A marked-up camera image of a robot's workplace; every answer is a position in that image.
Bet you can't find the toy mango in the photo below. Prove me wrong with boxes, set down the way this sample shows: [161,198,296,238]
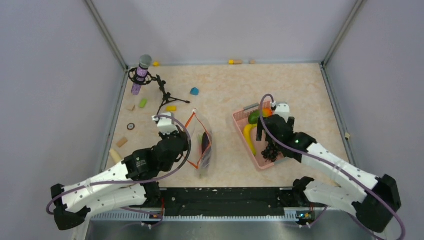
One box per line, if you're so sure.
[248,108,273,125]

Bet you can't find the toy banana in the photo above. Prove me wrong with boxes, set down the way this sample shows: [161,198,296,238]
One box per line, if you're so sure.
[243,124,257,156]

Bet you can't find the pink plastic basket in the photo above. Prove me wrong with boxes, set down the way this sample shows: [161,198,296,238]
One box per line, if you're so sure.
[232,103,285,171]

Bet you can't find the clear orange zip bag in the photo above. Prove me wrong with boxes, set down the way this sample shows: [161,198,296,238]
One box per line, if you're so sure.
[185,108,214,179]

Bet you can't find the toy purple eggplant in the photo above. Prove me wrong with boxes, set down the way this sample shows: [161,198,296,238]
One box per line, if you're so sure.
[200,132,212,168]

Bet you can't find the toy black grapes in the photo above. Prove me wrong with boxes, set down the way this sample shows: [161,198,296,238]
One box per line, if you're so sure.
[261,142,280,163]

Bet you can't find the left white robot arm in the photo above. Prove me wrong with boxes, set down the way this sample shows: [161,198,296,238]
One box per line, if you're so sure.
[47,131,192,231]

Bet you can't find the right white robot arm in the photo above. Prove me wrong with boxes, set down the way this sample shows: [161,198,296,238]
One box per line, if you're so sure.
[256,114,402,233]

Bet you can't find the cream wooden cylinder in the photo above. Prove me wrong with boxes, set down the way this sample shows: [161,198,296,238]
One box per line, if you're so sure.
[109,148,123,164]

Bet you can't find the tan wooden block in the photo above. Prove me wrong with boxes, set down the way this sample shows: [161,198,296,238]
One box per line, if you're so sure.
[115,137,128,148]

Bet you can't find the small tan wooden cube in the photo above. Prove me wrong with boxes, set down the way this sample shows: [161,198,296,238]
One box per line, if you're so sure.
[127,104,135,111]

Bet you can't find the green block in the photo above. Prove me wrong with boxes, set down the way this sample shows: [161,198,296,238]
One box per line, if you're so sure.
[138,98,148,109]

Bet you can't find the black microphone tripod stand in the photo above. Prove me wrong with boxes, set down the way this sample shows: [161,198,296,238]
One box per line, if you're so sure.
[128,68,191,115]

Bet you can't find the blue block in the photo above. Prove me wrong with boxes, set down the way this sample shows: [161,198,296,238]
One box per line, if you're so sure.
[189,87,200,96]

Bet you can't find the purple microphone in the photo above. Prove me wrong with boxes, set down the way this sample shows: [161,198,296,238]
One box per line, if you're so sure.
[130,54,152,96]

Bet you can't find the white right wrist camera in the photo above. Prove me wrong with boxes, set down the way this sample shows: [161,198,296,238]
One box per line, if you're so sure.
[271,101,290,122]

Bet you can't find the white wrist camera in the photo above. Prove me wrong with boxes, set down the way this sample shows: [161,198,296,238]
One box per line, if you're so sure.
[271,101,290,122]
[151,115,178,135]

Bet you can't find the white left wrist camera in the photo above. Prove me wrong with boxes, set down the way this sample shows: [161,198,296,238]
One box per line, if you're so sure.
[151,115,178,135]

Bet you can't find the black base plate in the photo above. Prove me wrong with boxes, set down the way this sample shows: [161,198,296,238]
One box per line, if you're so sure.
[131,187,318,217]

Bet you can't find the yellow tan cylinder at wall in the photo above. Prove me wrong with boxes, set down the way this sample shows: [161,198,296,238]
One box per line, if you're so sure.
[228,59,243,65]

